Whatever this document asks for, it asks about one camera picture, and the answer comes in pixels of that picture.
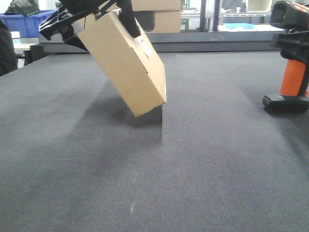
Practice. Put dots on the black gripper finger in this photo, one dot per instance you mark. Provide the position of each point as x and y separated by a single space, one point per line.
292 45
127 18

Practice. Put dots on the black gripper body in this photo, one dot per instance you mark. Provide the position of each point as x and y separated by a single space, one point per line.
68 12

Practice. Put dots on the orange black barcode scanner gun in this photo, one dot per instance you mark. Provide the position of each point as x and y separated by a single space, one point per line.
293 96

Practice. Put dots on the brown cardboard package box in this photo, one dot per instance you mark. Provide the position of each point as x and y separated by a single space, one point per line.
140 81

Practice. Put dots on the large cardboard box with print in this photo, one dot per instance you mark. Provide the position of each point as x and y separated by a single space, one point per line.
158 16

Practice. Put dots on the white barcode label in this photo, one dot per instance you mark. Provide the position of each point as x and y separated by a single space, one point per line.
142 42

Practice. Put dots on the blue plastic crate background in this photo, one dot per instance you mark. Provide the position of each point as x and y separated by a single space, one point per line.
28 27

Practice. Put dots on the light blue tray background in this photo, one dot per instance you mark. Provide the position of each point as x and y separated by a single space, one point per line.
239 26

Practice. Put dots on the black garment at left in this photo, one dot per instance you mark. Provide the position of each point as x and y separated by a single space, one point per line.
8 60

